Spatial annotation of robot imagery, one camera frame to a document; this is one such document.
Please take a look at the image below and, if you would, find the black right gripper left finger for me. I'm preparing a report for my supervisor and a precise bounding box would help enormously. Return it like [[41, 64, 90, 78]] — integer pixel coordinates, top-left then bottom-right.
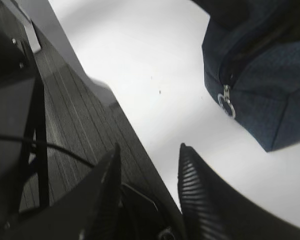
[[0, 144, 121, 240]]

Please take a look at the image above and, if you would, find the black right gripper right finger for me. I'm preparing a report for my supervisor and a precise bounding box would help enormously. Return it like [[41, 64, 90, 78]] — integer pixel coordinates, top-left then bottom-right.
[[177, 143, 300, 240]]

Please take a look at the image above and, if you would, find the silver zipper pull ring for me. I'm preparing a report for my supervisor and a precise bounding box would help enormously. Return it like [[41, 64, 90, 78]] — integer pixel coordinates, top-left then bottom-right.
[[217, 84, 237, 119]]

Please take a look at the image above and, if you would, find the dark blue fabric lunch bag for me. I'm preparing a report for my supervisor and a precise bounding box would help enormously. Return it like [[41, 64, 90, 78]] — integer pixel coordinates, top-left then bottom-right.
[[196, 0, 300, 152]]

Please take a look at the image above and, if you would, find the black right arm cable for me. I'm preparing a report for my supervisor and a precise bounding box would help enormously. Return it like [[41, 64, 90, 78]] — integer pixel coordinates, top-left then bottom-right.
[[0, 133, 96, 168]]

